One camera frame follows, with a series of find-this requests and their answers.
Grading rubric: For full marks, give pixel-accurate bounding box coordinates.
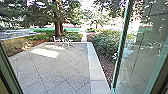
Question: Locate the green framed glass door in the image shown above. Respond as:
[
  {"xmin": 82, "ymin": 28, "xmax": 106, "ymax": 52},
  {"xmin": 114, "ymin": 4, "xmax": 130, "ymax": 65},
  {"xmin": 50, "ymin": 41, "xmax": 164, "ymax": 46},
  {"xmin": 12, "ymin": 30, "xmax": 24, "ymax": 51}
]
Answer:
[{"xmin": 109, "ymin": 0, "xmax": 168, "ymax": 94}]

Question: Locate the green outdoor hedge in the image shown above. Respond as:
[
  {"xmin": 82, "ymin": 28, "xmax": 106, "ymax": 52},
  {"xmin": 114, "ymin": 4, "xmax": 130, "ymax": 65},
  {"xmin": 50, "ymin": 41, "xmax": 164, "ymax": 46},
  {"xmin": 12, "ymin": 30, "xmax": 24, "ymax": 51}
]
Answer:
[{"xmin": 89, "ymin": 29, "xmax": 123, "ymax": 59}]

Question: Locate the brown tree trunk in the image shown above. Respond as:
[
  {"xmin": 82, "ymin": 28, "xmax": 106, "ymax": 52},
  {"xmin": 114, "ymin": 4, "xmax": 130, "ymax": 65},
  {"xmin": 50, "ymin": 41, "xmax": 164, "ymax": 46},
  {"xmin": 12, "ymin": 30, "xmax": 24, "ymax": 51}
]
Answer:
[{"xmin": 53, "ymin": 0, "xmax": 64, "ymax": 38}]

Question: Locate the low green shrub bed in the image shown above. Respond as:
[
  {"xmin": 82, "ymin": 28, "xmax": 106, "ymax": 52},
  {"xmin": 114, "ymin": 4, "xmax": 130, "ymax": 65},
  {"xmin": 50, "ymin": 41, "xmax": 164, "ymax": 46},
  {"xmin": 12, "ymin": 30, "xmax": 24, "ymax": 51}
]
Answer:
[{"xmin": 1, "ymin": 31, "xmax": 83, "ymax": 57}]

